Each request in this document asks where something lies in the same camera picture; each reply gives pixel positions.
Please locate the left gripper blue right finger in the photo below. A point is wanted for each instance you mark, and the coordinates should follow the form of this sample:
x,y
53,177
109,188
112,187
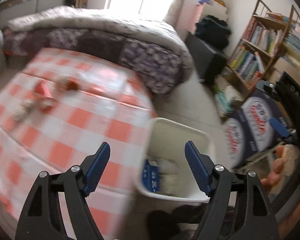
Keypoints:
x,y
200,166

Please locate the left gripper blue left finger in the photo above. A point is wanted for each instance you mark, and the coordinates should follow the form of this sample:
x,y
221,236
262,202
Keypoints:
x,y
93,168

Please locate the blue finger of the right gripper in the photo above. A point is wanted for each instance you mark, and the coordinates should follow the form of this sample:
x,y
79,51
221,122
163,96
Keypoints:
x,y
279,127

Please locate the blue milk carton box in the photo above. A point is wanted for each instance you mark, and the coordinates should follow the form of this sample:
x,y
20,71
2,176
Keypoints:
x,y
151,176

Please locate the white paper cup green print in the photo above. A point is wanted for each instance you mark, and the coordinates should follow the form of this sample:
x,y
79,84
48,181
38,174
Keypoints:
x,y
169,173

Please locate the white plastic trash bin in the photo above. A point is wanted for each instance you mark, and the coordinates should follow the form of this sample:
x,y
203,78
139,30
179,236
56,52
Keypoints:
x,y
167,140

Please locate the person right hand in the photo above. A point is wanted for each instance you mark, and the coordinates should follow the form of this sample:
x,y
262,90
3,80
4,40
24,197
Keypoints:
x,y
282,168

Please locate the wooden bookshelf with books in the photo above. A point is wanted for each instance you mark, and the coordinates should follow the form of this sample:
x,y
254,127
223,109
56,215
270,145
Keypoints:
x,y
268,37

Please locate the pink white checkered mat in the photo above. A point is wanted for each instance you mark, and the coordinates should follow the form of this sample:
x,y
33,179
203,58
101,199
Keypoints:
x,y
111,105

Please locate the brown peel near tissue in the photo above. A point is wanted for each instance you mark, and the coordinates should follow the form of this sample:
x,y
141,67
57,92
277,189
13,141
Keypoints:
x,y
65,83

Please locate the crumpled tissue ball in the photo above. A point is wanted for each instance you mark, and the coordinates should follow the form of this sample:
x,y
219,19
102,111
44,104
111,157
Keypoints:
x,y
25,108

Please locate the black clothes pile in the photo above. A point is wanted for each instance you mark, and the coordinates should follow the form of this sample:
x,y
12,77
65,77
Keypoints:
x,y
214,31

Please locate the purple patterned bed quilt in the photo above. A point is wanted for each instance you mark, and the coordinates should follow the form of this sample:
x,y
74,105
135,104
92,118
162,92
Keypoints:
x,y
152,48

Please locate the grey bed headboard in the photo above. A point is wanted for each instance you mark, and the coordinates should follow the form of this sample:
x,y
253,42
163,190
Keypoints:
x,y
10,9

